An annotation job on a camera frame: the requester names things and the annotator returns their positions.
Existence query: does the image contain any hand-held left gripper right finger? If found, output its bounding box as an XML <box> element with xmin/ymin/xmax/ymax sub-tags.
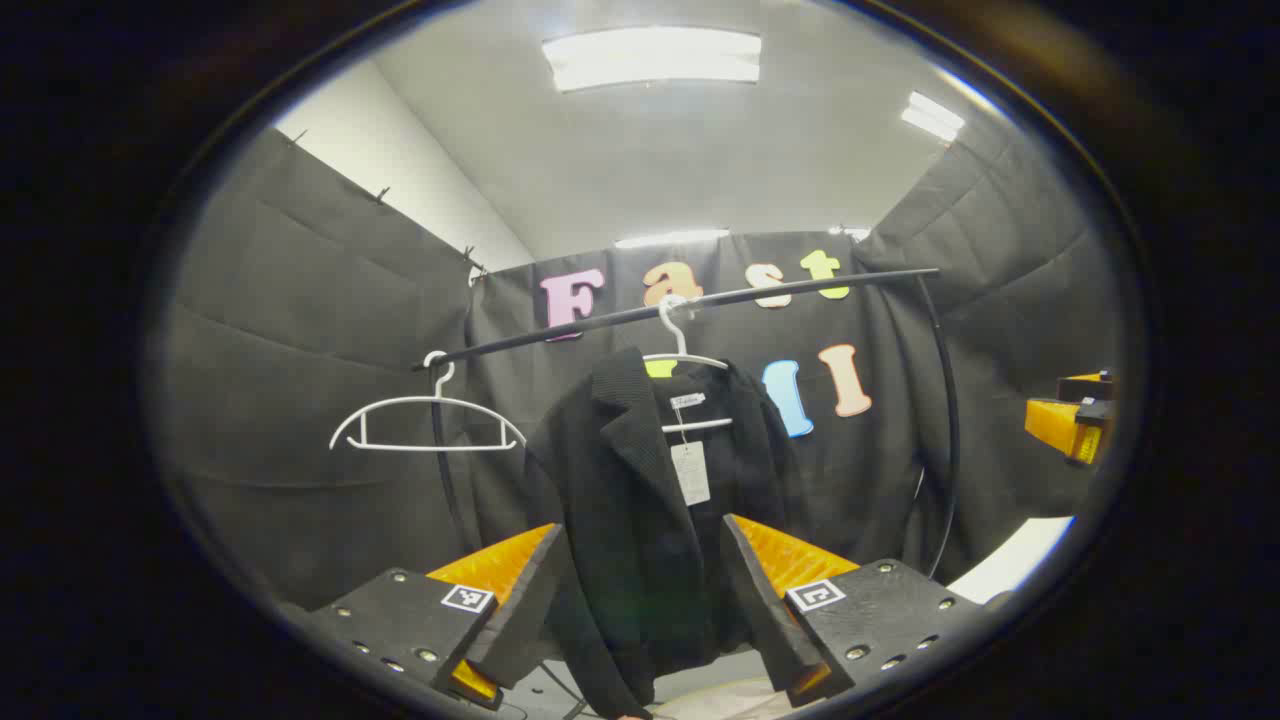
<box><xmin>720</xmin><ymin>513</ymin><xmax>987</xmax><ymax>709</ymax></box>

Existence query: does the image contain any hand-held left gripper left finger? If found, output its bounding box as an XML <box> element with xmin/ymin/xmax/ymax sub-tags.
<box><xmin>300</xmin><ymin>522</ymin><xmax>567</xmax><ymax>713</ymax></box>

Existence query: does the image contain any black knit jacket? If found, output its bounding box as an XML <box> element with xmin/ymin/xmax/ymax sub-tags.
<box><xmin>522</xmin><ymin>345</ymin><xmax>806</xmax><ymax>720</ymax></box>

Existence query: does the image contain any white plastic clothes hanger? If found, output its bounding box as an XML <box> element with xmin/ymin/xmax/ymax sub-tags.
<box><xmin>329</xmin><ymin>350</ymin><xmax>528</xmax><ymax>454</ymax></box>
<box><xmin>640</xmin><ymin>295</ymin><xmax>736</xmax><ymax>435</ymax></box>

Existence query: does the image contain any white paper hang tag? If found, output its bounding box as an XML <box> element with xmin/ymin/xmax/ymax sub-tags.
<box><xmin>670</xmin><ymin>442</ymin><xmax>712</xmax><ymax>507</ymax></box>

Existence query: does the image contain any small ceiling light panel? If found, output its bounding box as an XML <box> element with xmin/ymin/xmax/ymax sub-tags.
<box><xmin>900</xmin><ymin>91</ymin><xmax>967</xmax><ymax>143</ymax></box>

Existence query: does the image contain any black backdrop cloth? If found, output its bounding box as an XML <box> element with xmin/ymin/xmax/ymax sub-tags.
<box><xmin>150</xmin><ymin>110</ymin><xmax>1126</xmax><ymax>611</ymax></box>

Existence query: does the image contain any large ceiling light panel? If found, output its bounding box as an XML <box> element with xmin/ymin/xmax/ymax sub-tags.
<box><xmin>542</xmin><ymin>27</ymin><xmax>763</xmax><ymax>93</ymax></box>

